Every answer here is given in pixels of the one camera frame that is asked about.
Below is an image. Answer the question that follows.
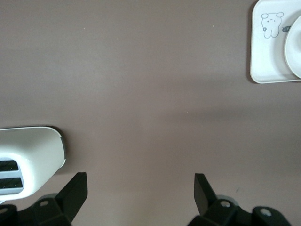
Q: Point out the white rabbit print tray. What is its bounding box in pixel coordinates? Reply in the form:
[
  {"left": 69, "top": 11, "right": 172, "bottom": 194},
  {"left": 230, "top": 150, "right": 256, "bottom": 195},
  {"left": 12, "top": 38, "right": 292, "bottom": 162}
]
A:
[{"left": 248, "top": 0, "right": 301, "bottom": 84}]

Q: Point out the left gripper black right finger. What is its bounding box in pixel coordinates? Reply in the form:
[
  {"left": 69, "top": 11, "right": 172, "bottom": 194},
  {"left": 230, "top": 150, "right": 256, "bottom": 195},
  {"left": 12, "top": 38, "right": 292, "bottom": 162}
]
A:
[{"left": 189, "top": 173, "right": 254, "bottom": 226}]

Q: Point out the round white plate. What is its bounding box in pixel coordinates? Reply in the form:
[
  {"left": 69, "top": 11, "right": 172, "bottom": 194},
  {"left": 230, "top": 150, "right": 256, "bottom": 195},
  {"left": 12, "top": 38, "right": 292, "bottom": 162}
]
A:
[{"left": 284, "top": 17, "right": 301, "bottom": 80}]

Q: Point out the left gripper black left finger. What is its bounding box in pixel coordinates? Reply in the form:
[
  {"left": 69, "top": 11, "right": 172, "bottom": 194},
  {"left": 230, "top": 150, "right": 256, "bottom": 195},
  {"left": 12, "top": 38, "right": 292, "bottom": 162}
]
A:
[{"left": 30, "top": 172, "right": 88, "bottom": 226}]

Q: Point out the white two-slot toaster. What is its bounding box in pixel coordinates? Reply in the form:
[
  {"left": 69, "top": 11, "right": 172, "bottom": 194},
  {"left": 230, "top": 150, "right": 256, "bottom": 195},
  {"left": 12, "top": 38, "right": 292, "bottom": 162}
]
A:
[{"left": 0, "top": 126, "right": 67, "bottom": 203}]

